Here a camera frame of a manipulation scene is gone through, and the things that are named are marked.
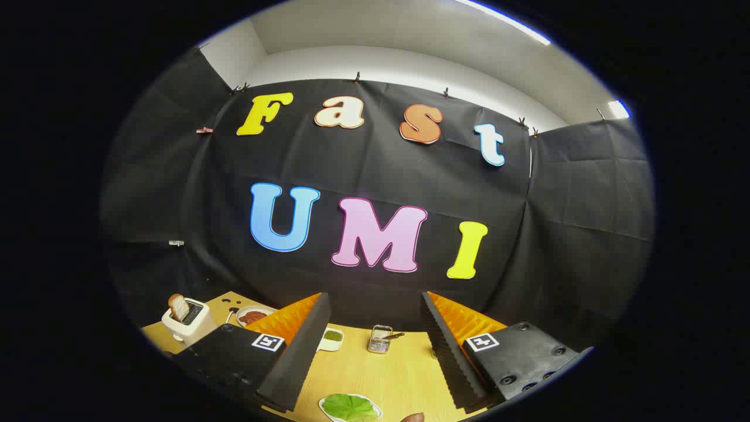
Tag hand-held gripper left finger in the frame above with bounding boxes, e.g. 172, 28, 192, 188
170, 292, 332, 414

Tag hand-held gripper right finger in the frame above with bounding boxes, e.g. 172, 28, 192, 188
420, 291, 594, 411

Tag green lettuce leaf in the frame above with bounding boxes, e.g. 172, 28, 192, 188
323, 394, 379, 421

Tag white divided seasoning dish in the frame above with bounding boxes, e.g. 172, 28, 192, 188
318, 328, 345, 352

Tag round white plate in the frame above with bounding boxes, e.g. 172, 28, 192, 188
236, 305, 277, 328

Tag white rounded rectangular plate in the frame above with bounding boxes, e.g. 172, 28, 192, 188
319, 393, 383, 422

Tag white toaster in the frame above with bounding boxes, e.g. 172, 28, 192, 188
161, 298, 219, 348

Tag black backdrop cloth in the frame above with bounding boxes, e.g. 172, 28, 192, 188
100, 47, 656, 352

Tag metal wire basket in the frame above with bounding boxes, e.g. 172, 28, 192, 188
367, 325, 405, 355

